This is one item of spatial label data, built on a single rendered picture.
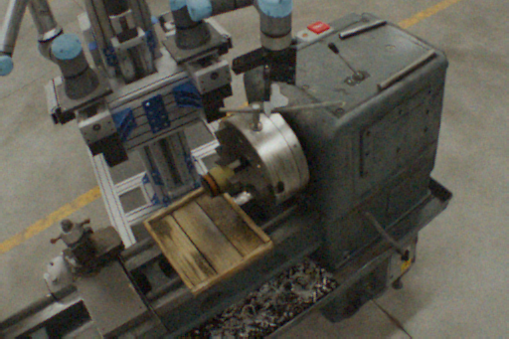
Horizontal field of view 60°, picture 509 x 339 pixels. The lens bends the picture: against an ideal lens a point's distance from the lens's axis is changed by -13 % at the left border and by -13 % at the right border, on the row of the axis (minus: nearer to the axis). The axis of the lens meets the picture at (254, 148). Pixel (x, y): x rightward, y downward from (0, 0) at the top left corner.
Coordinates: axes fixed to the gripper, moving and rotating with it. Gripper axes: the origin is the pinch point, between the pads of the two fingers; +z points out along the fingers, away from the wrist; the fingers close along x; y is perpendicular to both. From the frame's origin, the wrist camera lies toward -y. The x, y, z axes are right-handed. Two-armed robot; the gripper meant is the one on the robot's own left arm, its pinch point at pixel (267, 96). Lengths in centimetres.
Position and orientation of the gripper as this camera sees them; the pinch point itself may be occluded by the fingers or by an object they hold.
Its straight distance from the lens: 135.3
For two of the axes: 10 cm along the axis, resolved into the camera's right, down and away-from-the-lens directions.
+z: 0.3, 6.0, 8.0
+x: 0.8, -8.0, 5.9
